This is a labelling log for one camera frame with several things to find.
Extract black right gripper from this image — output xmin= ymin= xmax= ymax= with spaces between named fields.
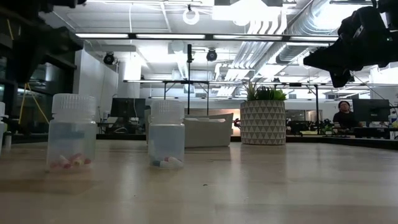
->
xmin=303 ymin=5 xmax=398 ymax=89

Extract beige plastic basket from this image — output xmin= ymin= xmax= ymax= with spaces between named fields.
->
xmin=144 ymin=112 xmax=234 ymax=149

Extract clear pill bottle blue capsules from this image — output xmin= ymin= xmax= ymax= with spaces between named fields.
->
xmin=147 ymin=100 xmax=186 ymax=170

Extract clear pill bottle pink capsules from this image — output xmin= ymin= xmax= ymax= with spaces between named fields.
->
xmin=46 ymin=93 xmax=98 ymax=173

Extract person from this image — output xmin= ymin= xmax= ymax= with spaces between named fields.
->
xmin=332 ymin=100 xmax=363 ymax=130

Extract black computer monitor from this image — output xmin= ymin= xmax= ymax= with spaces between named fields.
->
xmin=110 ymin=98 xmax=147 ymax=119
xmin=352 ymin=98 xmax=391 ymax=123

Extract green potted plant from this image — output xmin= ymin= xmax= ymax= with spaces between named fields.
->
xmin=243 ymin=79 xmax=287 ymax=101

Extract triangle patterned planter pot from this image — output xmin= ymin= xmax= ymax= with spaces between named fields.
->
xmin=239 ymin=100 xmax=287 ymax=146

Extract small white bottle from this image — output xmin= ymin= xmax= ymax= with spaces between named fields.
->
xmin=2 ymin=130 xmax=13 ymax=149

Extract silver ventilation duct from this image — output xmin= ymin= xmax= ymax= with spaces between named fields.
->
xmin=251 ymin=0 xmax=346 ymax=74

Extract black camera pole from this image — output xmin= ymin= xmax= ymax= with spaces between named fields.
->
xmin=186 ymin=44 xmax=194 ymax=115

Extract white ring lamp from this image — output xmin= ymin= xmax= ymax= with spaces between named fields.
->
xmin=182 ymin=7 xmax=200 ymax=26

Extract black metal table frame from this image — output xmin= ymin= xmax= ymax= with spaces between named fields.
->
xmin=123 ymin=79 xmax=320 ymax=131

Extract black rail with light strips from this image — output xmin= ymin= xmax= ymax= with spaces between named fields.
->
xmin=74 ymin=32 xmax=341 ymax=44

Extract yellow cable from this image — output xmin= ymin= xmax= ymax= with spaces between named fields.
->
xmin=17 ymin=82 xmax=50 ymax=125

